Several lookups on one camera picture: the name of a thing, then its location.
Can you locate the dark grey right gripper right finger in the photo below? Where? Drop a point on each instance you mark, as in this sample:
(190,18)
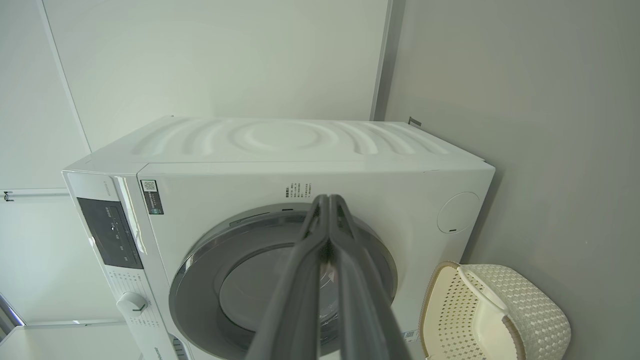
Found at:
(365,325)

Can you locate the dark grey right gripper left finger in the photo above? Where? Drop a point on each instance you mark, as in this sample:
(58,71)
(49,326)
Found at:
(290,320)

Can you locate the white front-load washing machine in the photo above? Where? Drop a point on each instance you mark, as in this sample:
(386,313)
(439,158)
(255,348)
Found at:
(225,190)

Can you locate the white washing machine dial knob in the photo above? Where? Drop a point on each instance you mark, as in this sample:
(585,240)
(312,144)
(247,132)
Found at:
(131,303)

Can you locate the cream perforated laundry basket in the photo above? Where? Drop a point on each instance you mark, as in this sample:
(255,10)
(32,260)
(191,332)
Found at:
(530,320)

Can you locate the blue energy label sticker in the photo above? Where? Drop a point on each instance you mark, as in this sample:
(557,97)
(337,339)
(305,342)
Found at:
(410,336)

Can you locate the round white filter cover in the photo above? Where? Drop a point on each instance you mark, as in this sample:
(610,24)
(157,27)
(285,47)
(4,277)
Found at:
(457,212)

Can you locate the small black bracket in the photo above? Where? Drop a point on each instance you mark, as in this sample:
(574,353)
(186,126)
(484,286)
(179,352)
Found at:
(415,121)

